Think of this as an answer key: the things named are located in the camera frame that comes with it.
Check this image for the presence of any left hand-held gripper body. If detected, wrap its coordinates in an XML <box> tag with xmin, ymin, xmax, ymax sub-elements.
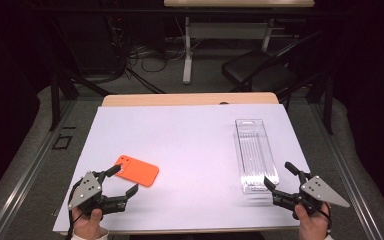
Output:
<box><xmin>67</xmin><ymin>170</ymin><xmax>128</xmax><ymax>218</ymax></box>

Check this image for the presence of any person's left hand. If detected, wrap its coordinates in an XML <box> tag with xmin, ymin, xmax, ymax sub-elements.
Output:
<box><xmin>71</xmin><ymin>206</ymin><xmax>109</xmax><ymax>238</ymax></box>

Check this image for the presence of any aluminium floor rail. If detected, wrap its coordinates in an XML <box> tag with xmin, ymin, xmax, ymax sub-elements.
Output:
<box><xmin>308</xmin><ymin>99</ymin><xmax>384</xmax><ymax>240</ymax></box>
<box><xmin>0</xmin><ymin>99</ymin><xmax>78</xmax><ymax>240</ymax></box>

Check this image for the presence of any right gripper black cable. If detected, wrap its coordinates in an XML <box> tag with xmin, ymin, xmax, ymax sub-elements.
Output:
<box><xmin>319</xmin><ymin>201</ymin><xmax>333</xmax><ymax>234</ymax></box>

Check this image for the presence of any black metal crossbar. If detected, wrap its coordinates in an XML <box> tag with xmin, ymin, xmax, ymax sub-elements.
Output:
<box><xmin>26</xmin><ymin>5</ymin><xmax>348</xmax><ymax>18</ymax></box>

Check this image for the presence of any black folding chair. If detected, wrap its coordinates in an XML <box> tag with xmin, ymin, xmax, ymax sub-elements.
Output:
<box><xmin>221</xmin><ymin>31</ymin><xmax>334</xmax><ymax>103</ymax></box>

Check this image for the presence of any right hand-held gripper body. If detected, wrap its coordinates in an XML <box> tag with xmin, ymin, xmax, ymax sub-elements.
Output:
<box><xmin>272</xmin><ymin>175</ymin><xmax>351</xmax><ymax>221</ymax></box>

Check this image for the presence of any wooden table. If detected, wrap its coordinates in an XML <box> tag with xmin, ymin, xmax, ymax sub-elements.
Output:
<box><xmin>59</xmin><ymin>92</ymin><xmax>324</xmax><ymax>236</ymax></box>

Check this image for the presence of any clear plastic tray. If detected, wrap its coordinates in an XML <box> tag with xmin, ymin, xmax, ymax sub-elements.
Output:
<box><xmin>234</xmin><ymin>118</ymin><xmax>280</xmax><ymax>195</ymax></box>

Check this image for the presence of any person's right hand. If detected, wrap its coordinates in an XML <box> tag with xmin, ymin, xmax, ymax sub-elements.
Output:
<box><xmin>294</xmin><ymin>203</ymin><xmax>333</xmax><ymax>240</ymax></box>

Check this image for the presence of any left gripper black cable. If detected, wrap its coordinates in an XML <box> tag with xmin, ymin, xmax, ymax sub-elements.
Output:
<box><xmin>65</xmin><ymin>179</ymin><xmax>83</xmax><ymax>240</ymax></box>

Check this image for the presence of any white-legged desk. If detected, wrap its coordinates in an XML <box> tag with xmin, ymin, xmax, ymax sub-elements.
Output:
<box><xmin>163</xmin><ymin>0</ymin><xmax>316</xmax><ymax>85</ymax></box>

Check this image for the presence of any white table mat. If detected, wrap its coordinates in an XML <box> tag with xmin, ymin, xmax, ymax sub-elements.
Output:
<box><xmin>52</xmin><ymin>103</ymin><xmax>333</xmax><ymax>233</ymax></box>

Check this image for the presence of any black metal stand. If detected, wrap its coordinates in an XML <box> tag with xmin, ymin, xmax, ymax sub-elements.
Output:
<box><xmin>308</xmin><ymin>74</ymin><xmax>334</xmax><ymax>136</ymax></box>
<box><xmin>48</xmin><ymin>16</ymin><xmax>114</xmax><ymax>132</ymax></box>

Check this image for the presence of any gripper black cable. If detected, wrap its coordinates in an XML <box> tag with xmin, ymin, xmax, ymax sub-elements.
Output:
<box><xmin>319</xmin><ymin>201</ymin><xmax>333</xmax><ymax>234</ymax></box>
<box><xmin>65</xmin><ymin>179</ymin><xmax>83</xmax><ymax>240</ymax></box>

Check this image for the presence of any orange phone case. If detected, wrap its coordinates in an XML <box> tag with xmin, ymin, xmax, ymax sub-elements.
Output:
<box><xmin>113</xmin><ymin>154</ymin><xmax>160</xmax><ymax>188</ymax></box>

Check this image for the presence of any tangle of floor cables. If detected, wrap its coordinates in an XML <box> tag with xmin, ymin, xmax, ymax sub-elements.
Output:
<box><xmin>113</xmin><ymin>16</ymin><xmax>201</xmax><ymax>94</ymax></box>

